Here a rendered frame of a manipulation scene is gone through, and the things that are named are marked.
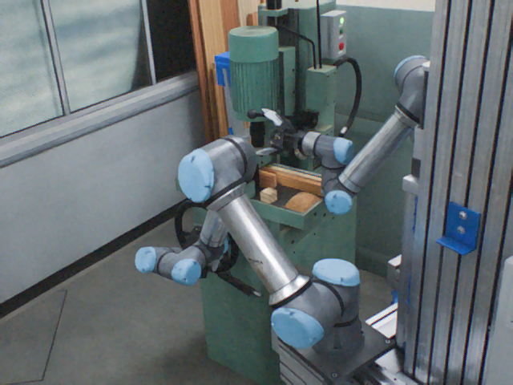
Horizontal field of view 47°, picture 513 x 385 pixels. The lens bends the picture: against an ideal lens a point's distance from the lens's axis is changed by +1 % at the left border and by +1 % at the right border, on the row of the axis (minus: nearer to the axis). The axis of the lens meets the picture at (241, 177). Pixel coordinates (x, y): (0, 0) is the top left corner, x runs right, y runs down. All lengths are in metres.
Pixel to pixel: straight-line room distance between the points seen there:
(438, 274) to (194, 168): 0.62
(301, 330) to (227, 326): 1.22
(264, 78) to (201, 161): 0.76
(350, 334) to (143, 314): 1.71
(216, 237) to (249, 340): 0.92
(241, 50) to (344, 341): 1.02
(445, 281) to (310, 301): 0.31
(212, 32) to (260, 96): 1.55
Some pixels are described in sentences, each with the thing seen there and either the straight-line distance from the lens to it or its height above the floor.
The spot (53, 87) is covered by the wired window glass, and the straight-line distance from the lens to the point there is 3.19.
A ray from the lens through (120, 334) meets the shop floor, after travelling 3.04.
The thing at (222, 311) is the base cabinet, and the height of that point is 0.31.
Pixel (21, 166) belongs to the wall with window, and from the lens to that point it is 3.09.
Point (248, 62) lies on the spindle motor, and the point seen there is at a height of 1.38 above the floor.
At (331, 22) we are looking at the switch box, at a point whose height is 1.46.
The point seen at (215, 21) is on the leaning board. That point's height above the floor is 1.22.
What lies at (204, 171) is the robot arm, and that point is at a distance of 1.37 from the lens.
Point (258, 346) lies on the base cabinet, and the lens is 2.54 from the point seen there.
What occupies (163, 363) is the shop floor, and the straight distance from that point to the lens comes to 2.83.
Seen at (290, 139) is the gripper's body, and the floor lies 1.19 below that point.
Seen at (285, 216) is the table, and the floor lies 0.88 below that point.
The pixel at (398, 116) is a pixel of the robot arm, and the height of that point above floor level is 1.33.
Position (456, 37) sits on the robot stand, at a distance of 1.26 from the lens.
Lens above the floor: 1.91
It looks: 26 degrees down
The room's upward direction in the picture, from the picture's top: 3 degrees counter-clockwise
